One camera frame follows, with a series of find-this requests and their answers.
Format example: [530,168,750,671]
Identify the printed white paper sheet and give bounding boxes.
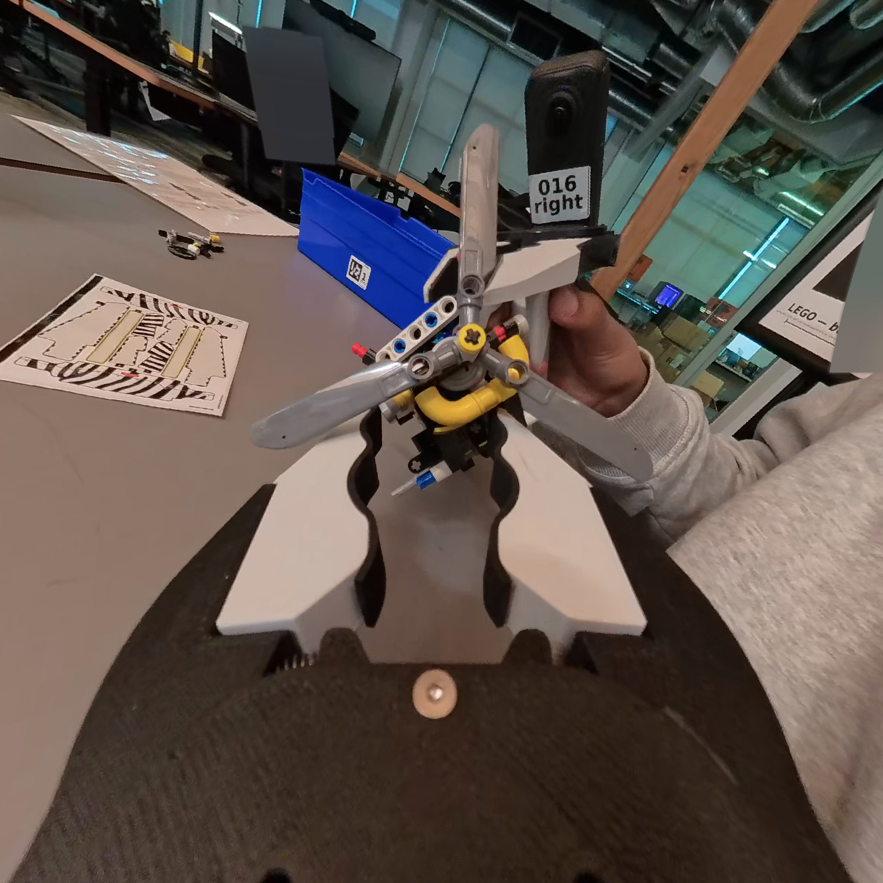
[14,114,299,237]

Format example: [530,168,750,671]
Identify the blue plastic bin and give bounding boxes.
[297,167,459,331]

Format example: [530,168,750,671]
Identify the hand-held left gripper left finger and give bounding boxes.
[214,413,387,655]

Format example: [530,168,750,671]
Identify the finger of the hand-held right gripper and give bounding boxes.
[421,238,586,308]

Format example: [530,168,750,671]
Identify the person's right hand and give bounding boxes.
[548,281,653,419]

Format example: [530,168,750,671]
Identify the lego helicopter model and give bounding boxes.
[250,124,655,499]

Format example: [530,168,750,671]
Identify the framed black white sign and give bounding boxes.
[755,221,883,377]

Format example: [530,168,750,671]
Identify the small lego subassembly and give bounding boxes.
[159,228,225,260]

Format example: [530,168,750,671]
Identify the black monitor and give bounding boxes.
[210,0,402,166]

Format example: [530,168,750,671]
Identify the wooden post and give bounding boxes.
[592,0,822,304]

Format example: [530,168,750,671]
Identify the person's right forearm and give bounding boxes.
[524,348,780,546]

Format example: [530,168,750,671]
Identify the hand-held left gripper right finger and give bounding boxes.
[483,407,649,665]

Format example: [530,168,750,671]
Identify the zebra sticker sheet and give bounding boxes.
[0,274,249,417]

